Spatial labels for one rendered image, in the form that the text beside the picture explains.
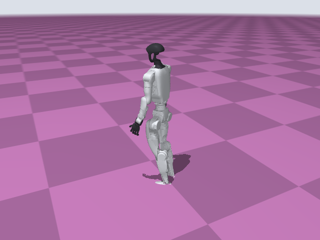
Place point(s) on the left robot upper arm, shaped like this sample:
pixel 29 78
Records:
pixel 148 79

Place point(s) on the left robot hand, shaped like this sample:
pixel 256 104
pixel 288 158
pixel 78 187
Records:
pixel 135 127

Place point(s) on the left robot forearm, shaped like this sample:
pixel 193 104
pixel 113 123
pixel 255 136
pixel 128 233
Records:
pixel 143 110

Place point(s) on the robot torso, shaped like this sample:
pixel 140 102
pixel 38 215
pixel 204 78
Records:
pixel 160 91

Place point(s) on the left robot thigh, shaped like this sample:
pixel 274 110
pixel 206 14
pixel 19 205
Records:
pixel 152 135

